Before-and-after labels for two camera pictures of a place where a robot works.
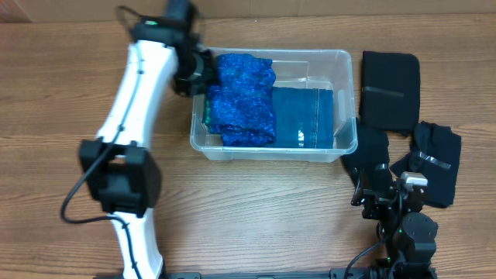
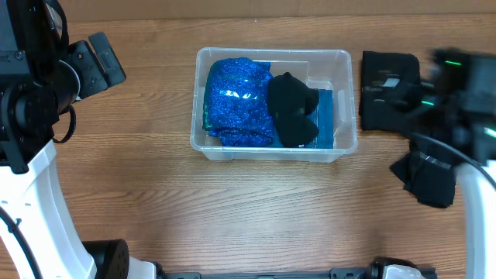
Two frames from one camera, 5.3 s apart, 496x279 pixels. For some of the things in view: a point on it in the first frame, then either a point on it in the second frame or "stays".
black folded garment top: [390, 93] stays
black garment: [435, 155] stays
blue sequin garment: [240, 105] stays
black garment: [372, 150] -> [291, 100]
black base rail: [345, 273] stays
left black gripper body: [196, 74] -> [90, 74]
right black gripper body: [380, 194] -> [420, 93]
